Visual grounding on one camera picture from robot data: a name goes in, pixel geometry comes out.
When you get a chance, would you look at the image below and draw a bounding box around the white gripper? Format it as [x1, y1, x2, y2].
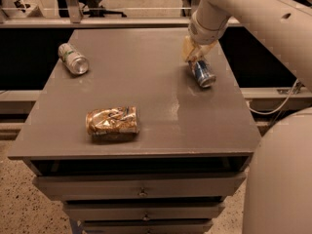
[181, 12, 228, 62]

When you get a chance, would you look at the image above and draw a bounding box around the blue silver redbull can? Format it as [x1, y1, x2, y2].
[188, 59, 216, 89]

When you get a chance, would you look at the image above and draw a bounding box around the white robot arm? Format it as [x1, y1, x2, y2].
[182, 0, 312, 234]

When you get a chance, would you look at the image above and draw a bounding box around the crushed gold can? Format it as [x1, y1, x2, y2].
[86, 106, 139, 136]

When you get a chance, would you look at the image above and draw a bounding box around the grey drawer cabinet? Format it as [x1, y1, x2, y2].
[9, 28, 260, 234]

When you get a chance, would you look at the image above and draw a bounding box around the top grey drawer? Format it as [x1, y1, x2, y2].
[33, 172, 246, 201]

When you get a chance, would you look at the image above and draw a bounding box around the grey drawer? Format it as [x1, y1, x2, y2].
[33, 172, 246, 201]
[63, 202, 225, 221]
[82, 219, 213, 234]

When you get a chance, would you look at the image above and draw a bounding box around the middle grey drawer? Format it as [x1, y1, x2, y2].
[63, 202, 225, 221]

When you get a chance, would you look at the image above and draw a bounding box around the bottom grey drawer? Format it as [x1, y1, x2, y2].
[82, 219, 213, 234]

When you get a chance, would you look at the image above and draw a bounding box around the white cable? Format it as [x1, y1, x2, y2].
[248, 79, 300, 117]

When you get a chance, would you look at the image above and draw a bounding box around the metal railing frame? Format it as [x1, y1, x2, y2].
[0, 0, 242, 29]

